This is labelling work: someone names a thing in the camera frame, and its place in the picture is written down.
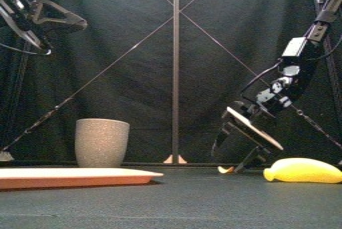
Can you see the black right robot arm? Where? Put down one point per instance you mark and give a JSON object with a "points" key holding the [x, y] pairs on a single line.
{"points": [[302, 56]]}

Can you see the pink rectangular plate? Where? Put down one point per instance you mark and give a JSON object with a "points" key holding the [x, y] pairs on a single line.
{"points": [[67, 176]]}

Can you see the yellow toy banana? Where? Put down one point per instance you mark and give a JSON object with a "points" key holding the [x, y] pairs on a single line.
{"points": [[302, 171]]}

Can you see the black cloth backdrop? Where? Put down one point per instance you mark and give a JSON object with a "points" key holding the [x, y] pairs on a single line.
{"points": [[133, 23]]}

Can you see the grey speckled cup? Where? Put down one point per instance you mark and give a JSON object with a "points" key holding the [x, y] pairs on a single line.
{"points": [[101, 143]]}

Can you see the orange post foot bracket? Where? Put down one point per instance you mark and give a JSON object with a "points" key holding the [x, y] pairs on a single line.
{"points": [[175, 160]]}

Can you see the black frame base rail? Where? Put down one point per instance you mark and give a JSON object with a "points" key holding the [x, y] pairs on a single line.
{"points": [[147, 164]]}

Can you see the vertical metal frame post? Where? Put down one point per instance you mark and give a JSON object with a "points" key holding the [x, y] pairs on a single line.
{"points": [[175, 73]]}

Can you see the grey corner foot bracket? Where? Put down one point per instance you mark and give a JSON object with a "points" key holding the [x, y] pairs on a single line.
{"points": [[4, 156]]}

